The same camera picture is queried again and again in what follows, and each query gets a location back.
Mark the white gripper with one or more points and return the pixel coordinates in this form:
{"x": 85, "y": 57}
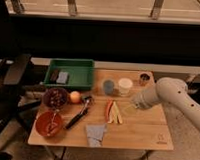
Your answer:
{"x": 144, "y": 99}

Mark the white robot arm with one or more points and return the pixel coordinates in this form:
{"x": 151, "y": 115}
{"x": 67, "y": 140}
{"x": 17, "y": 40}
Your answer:
{"x": 173, "y": 91}

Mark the white paper cup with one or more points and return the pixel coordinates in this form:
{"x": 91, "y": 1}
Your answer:
{"x": 124, "y": 86}

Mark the blue grey cup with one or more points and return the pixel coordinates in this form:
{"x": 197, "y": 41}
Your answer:
{"x": 108, "y": 87}

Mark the dark bowl of grapes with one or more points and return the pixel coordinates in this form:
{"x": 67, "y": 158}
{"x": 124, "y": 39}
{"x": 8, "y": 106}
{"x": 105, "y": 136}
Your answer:
{"x": 55, "y": 98}

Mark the pale yellow strip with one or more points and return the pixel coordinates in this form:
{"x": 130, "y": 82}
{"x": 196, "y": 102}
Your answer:
{"x": 111, "y": 117}

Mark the small metal tin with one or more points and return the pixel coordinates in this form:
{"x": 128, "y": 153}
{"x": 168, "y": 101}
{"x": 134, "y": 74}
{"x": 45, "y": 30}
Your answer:
{"x": 144, "y": 79}

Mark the grey folded cloth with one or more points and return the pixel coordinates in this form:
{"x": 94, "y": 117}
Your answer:
{"x": 95, "y": 133}

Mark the orange round fruit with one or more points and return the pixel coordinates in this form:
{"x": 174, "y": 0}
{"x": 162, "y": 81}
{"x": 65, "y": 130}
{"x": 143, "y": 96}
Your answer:
{"x": 75, "y": 97}

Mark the grey sponge block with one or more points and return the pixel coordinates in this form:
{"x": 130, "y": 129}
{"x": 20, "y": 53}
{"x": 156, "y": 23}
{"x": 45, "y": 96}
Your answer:
{"x": 62, "y": 78}

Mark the green plastic tray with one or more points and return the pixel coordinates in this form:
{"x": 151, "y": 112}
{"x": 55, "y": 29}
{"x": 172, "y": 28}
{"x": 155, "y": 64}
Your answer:
{"x": 80, "y": 73}

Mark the metal spoon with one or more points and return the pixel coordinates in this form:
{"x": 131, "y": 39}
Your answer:
{"x": 52, "y": 121}

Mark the dark brown block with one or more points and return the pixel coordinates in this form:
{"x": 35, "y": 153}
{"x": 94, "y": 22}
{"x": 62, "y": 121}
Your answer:
{"x": 54, "y": 75}

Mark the orange bowl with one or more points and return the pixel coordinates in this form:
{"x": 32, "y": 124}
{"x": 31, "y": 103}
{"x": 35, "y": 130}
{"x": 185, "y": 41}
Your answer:
{"x": 43, "y": 122}

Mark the black office chair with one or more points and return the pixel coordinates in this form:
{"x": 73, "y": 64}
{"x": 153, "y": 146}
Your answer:
{"x": 10, "y": 95}

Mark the black handled peeler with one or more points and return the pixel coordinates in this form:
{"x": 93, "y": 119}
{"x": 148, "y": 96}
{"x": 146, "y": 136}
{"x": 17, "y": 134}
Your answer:
{"x": 87, "y": 101}

